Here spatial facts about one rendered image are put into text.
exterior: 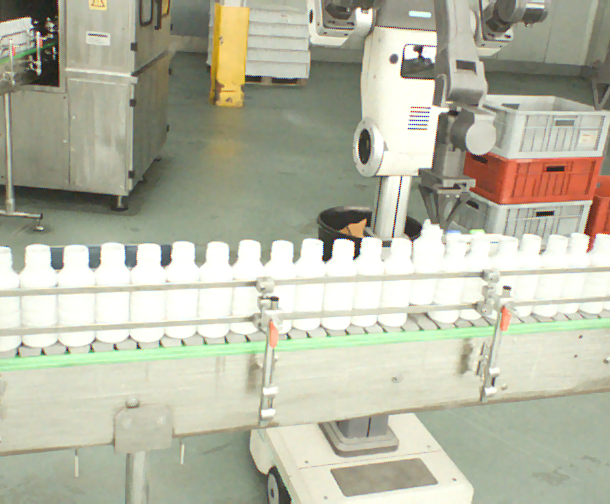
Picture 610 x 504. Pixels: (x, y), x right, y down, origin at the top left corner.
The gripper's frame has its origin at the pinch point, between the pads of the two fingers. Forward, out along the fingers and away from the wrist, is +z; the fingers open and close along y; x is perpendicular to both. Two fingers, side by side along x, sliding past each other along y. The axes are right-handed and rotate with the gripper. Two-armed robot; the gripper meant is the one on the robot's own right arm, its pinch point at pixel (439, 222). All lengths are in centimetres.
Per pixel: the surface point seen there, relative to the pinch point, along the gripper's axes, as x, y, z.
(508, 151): 135, -176, 16
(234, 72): 153, -749, 32
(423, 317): 2.2, -4.8, 20.8
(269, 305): -33.7, 6.6, 12.1
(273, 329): -33.3, 8.4, 15.6
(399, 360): -4.9, 0.6, 27.0
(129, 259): -48, -62, 26
